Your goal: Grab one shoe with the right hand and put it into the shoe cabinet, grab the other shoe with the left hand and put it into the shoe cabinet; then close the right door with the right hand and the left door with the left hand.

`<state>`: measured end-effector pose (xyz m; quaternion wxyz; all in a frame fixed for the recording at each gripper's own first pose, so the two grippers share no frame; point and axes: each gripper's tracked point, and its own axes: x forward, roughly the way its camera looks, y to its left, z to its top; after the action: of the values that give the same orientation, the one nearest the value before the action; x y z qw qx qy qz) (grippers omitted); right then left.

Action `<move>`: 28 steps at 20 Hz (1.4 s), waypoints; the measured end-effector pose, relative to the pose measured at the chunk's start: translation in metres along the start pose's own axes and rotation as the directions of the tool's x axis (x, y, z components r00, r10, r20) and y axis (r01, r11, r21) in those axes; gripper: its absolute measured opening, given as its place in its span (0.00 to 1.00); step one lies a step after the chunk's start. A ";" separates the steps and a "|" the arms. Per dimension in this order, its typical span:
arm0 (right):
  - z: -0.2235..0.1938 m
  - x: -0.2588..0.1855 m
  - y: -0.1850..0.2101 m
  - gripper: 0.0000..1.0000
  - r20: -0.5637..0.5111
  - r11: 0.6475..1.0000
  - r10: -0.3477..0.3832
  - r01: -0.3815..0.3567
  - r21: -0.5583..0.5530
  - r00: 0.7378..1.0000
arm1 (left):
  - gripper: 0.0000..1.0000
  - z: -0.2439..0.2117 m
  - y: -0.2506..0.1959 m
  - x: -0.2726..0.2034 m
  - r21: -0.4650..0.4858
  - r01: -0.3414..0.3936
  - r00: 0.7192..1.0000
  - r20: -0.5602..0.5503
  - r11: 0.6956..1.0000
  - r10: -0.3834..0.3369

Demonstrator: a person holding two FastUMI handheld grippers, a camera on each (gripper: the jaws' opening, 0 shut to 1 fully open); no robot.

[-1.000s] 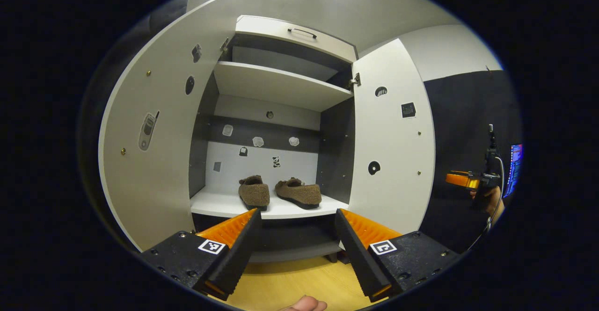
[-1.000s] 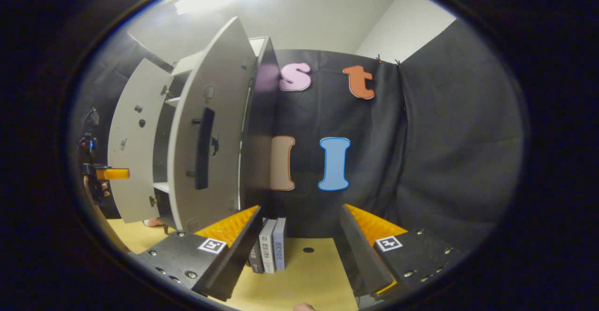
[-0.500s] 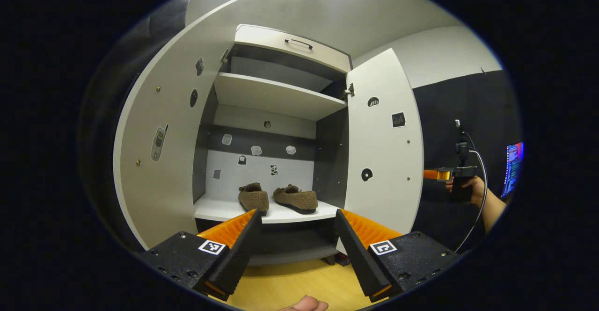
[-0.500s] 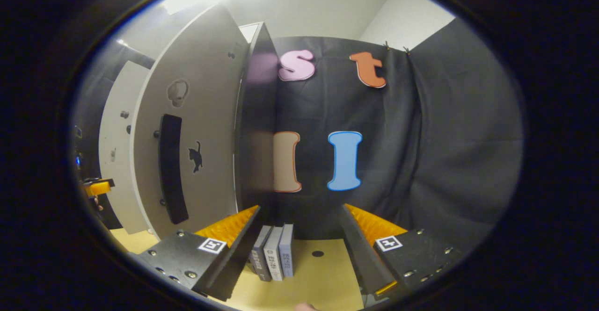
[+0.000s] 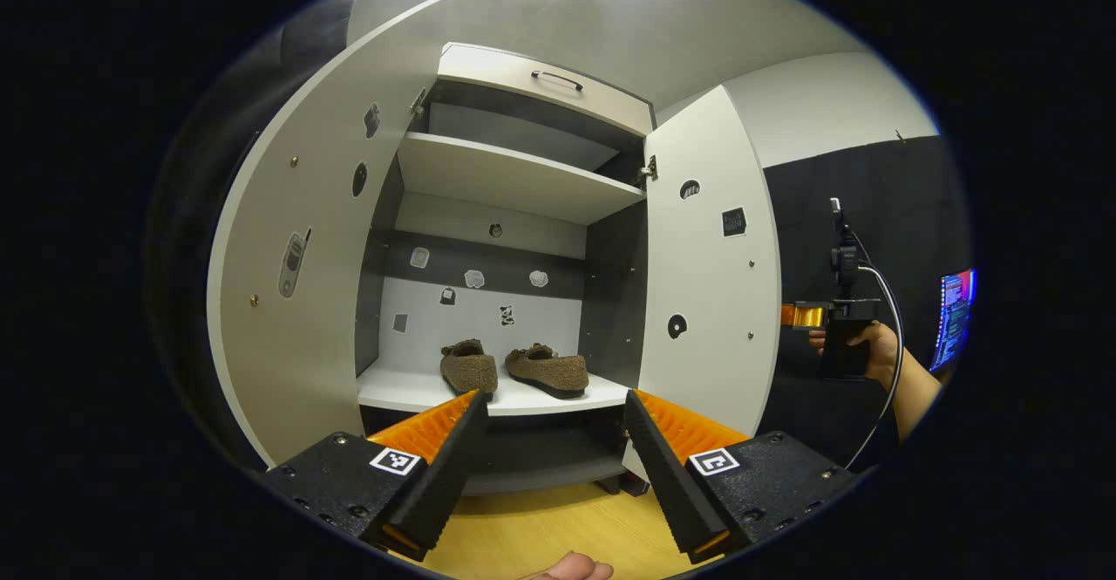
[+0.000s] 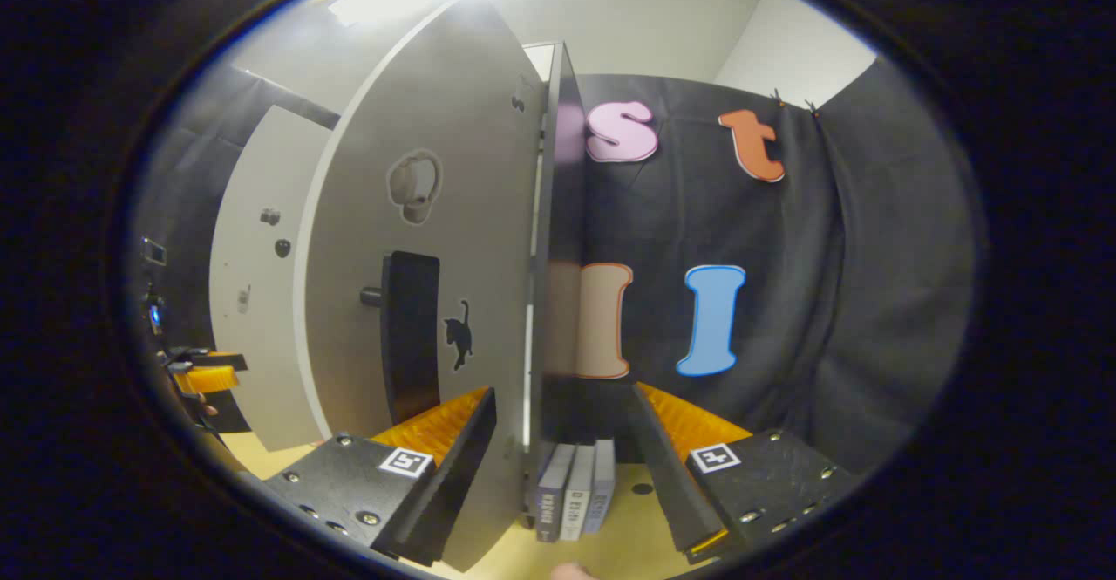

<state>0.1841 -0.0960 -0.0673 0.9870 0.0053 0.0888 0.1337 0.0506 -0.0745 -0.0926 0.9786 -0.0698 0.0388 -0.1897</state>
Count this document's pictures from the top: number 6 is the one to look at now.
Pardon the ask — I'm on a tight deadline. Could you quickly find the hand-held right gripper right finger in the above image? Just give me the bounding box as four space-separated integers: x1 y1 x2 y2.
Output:
634 381 860 563

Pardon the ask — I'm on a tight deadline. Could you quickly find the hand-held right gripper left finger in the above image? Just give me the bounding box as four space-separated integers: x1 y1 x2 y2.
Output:
262 386 496 566

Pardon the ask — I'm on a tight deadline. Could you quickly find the white shoe cabinet door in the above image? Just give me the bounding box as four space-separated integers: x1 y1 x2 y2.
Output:
209 105 339 452
292 0 548 572

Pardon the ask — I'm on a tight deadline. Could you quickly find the white shoe cabinet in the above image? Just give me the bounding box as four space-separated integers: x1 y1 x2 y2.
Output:
521 39 587 529

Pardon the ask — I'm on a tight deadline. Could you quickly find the white book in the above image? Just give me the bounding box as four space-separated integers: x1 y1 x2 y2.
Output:
561 443 597 541

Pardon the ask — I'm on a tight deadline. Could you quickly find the dark blue book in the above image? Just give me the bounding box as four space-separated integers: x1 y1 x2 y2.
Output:
535 442 577 543

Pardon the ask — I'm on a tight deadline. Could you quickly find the black backdrop cloth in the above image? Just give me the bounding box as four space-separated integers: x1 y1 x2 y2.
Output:
131 61 986 476

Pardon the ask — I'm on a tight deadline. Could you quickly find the black door handle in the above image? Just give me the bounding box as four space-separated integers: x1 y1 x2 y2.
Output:
360 251 441 426

